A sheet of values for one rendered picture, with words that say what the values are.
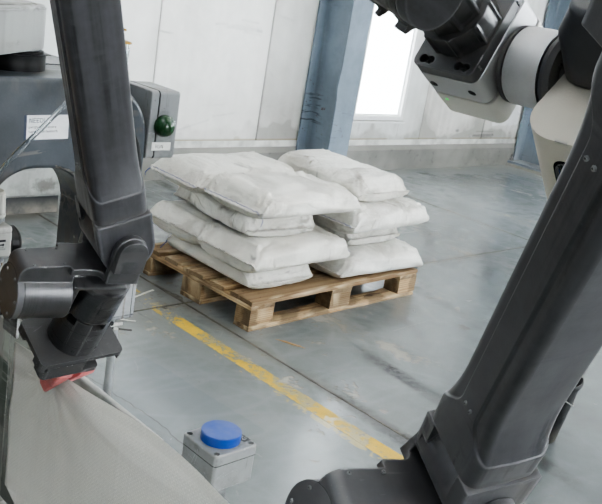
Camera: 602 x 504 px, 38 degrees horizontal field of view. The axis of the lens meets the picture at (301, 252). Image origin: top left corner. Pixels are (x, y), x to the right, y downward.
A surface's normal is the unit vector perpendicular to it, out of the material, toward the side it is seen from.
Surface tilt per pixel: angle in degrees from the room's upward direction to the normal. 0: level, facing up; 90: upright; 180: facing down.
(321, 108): 90
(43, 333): 29
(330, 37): 90
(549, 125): 40
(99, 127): 105
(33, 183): 90
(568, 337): 118
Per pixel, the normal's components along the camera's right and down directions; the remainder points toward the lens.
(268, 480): 0.16, -0.94
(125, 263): 0.51, 0.55
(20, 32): 0.98, 0.19
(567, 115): -0.34, -0.66
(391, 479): 0.54, -0.66
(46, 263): 0.29, -0.83
